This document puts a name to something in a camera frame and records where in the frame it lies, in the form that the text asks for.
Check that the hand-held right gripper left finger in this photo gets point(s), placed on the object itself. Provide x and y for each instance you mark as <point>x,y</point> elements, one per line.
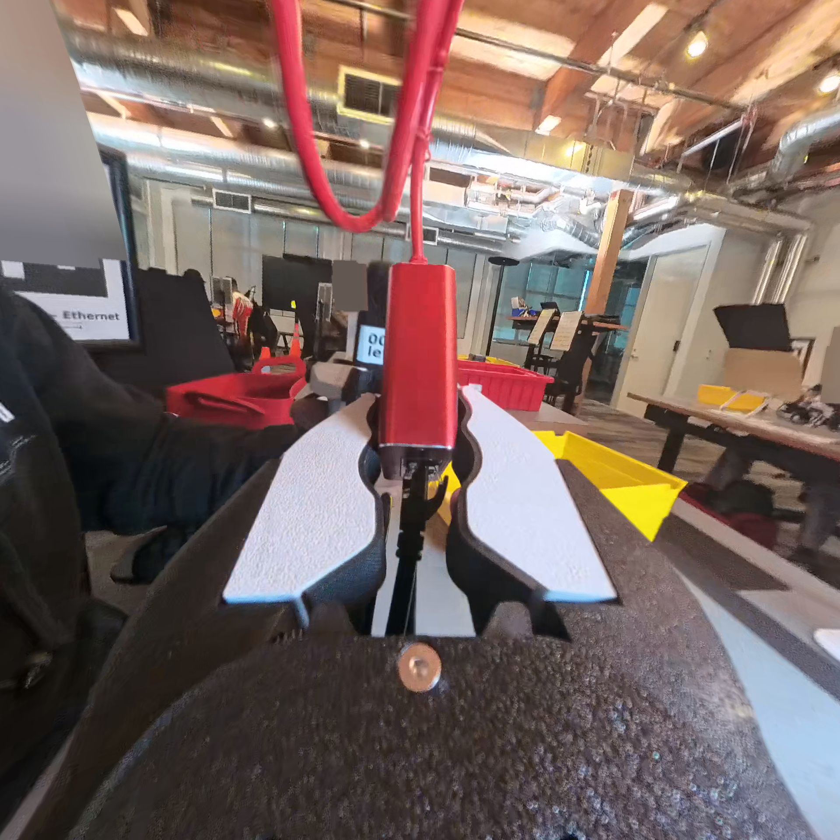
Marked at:
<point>308,518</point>

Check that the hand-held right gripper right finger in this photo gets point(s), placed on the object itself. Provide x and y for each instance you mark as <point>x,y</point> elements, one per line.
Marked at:
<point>531,518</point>

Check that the red ethernet splitter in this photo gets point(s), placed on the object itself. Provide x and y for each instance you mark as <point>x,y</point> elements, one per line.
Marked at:
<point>417,361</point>

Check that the yellow plastic bin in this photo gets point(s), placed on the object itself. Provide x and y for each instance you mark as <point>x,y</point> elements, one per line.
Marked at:
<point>610,472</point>

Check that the black display screen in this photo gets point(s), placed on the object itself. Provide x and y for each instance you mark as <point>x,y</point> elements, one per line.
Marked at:
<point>295,282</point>

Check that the orange traffic cone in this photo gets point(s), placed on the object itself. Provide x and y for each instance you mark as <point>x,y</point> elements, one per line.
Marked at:
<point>296,338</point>

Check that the red ribbed crate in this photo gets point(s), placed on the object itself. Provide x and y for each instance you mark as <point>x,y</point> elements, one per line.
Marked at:
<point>505,387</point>

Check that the small yellow bin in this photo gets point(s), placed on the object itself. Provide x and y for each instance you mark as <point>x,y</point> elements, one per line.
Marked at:
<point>715,394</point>

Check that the wooden office table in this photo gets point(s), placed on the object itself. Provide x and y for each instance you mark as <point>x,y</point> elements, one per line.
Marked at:
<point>754,426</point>

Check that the white door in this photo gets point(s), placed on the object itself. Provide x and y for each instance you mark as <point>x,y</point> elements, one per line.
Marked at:
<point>669,315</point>

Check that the document stand with black sheet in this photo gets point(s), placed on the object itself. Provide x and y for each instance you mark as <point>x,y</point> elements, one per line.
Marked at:
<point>754,328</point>

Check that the black framed sign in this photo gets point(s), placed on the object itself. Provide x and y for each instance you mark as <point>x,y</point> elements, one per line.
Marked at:
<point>26,321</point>

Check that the wooden support post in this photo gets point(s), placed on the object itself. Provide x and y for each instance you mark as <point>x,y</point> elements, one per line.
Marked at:
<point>609,249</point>

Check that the silver ventilation duct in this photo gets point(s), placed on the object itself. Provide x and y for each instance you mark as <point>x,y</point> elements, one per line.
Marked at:
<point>164,65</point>

